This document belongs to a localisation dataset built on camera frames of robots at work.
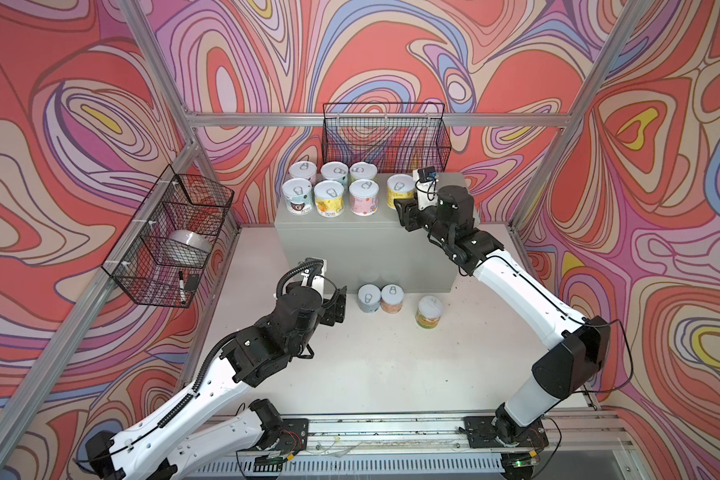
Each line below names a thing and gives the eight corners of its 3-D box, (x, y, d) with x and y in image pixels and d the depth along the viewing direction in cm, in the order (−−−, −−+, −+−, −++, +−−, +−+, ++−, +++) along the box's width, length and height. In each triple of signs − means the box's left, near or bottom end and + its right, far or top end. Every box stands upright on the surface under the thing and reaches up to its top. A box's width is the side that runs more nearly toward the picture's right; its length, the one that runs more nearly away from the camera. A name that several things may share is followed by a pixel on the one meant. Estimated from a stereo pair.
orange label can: (380, 313, 97) (381, 304, 92) (379, 294, 102) (380, 284, 97) (403, 313, 97) (405, 304, 92) (401, 294, 102) (403, 284, 97)
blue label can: (357, 313, 98) (357, 303, 93) (357, 294, 103) (357, 283, 97) (380, 313, 98) (381, 303, 93) (379, 294, 103) (380, 283, 97)
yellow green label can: (416, 329, 93) (420, 317, 87) (413, 308, 98) (417, 295, 92) (440, 329, 93) (445, 317, 87) (436, 308, 98) (441, 295, 92)
